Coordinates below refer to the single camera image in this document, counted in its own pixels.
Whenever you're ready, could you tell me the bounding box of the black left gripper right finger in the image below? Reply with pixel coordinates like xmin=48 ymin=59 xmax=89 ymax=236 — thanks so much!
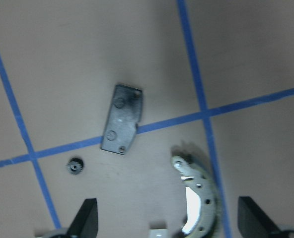
xmin=237 ymin=196 xmax=281 ymax=238

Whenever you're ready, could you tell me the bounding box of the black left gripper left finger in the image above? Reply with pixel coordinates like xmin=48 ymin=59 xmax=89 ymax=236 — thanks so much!
xmin=66 ymin=198 xmax=98 ymax=238

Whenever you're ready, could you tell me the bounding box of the black bearing gear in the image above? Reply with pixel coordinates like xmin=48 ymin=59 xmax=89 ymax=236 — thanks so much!
xmin=66 ymin=157 xmax=84 ymax=175

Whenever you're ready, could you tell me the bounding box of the green brake shoe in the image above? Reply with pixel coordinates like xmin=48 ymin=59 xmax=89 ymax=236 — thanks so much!
xmin=170 ymin=142 xmax=222 ymax=238

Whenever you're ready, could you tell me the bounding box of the white curved plastic part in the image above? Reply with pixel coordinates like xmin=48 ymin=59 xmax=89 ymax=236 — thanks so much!
xmin=148 ymin=221 xmax=168 ymax=238

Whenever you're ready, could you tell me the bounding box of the black brake pad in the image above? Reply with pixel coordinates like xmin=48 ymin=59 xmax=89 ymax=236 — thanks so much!
xmin=100 ymin=84 xmax=144 ymax=155

